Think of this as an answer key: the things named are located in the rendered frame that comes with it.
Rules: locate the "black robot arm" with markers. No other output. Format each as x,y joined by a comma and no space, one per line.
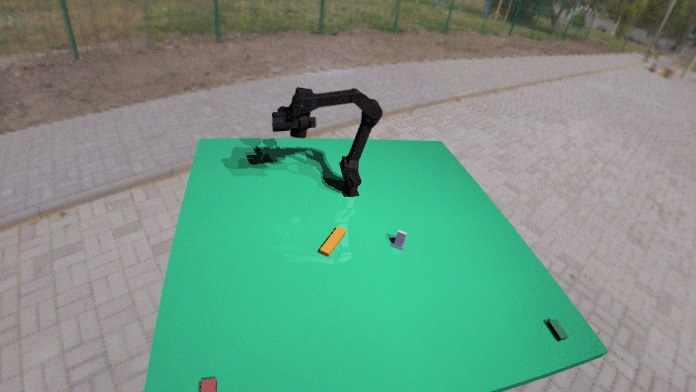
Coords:
303,102

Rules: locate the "reddish-brown flat block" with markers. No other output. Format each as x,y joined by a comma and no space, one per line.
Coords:
209,385

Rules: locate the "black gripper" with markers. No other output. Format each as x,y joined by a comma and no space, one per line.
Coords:
294,131

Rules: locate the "brown rectangular bar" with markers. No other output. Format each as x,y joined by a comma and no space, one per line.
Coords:
332,242

